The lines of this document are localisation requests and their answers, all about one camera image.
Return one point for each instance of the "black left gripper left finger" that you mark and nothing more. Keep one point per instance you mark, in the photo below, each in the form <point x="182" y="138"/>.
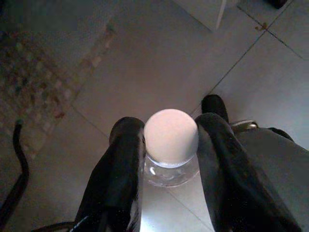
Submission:
<point x="116" y="174"/>

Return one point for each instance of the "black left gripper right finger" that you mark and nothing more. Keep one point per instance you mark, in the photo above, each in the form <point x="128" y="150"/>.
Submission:
<point x="227" y="174"/>

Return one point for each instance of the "clear bottle white cap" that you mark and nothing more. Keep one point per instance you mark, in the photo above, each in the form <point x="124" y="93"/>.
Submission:
<point x="171" y="137"/>

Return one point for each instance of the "brown patterned rug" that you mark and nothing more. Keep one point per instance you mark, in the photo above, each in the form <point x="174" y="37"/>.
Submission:
<point x="36" y="79"/>

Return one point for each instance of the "white cabinet side panel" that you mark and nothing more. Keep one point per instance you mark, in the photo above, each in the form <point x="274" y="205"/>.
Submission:
<point x="200" y="12"/>

